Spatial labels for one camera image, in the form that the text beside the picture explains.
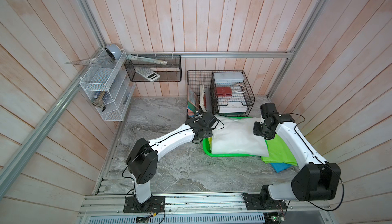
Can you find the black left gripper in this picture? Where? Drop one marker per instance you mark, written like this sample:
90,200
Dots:
210,133

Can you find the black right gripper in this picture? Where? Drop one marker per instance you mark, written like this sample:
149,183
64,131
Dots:
256,132

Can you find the green plastic perforated basket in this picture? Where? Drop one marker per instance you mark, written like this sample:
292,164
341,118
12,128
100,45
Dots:
208,149

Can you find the light green raincoat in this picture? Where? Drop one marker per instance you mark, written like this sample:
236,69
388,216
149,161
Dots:
279,152

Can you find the white raincoat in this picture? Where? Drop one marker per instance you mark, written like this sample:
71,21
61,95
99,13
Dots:
239,136

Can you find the blue raincoat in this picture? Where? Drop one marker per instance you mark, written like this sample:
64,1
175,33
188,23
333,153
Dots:
279,167

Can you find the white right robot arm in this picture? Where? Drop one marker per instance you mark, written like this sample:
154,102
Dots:
317,179

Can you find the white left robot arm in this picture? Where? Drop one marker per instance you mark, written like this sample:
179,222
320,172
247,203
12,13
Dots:
143,160

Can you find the red wallet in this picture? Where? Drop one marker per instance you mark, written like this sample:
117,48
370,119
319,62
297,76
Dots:
223,91

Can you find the white plastic pencil case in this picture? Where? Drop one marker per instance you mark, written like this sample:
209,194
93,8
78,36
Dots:
228,77

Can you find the white calculator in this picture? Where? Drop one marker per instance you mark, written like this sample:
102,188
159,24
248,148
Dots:
148,74

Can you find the grey tape roll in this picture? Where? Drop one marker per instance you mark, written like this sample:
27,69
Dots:
113,51

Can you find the clear plastic triangle ruler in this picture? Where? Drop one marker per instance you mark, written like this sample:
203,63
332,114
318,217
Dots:
100,62

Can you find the black wire desk organizer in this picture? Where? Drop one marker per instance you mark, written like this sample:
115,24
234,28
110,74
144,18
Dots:
202,95

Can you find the black wire wall basket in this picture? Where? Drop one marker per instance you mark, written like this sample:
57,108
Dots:
170,72

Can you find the white wire mesh shelf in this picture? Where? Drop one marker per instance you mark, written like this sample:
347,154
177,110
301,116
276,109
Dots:
115,82

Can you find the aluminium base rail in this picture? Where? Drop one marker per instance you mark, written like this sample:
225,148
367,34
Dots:
198,208

